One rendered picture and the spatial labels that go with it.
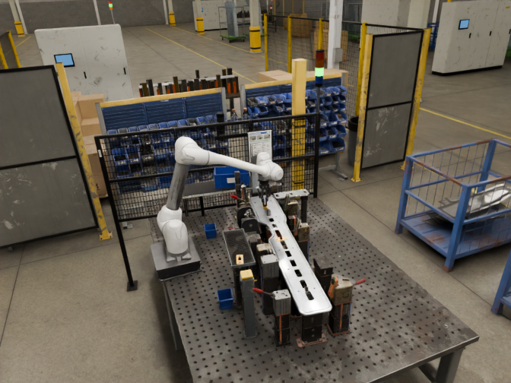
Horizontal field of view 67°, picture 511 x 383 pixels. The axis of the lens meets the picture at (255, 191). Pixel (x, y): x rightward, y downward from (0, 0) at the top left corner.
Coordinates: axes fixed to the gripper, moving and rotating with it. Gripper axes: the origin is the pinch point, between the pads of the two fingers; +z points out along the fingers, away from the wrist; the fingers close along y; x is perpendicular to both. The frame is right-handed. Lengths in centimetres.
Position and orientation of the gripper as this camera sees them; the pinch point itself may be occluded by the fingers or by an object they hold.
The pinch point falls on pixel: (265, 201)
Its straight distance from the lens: 307.1
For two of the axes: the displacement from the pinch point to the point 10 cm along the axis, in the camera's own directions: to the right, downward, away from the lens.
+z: 0.4, 8.9, 4.6
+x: -2.2, -4.4, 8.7
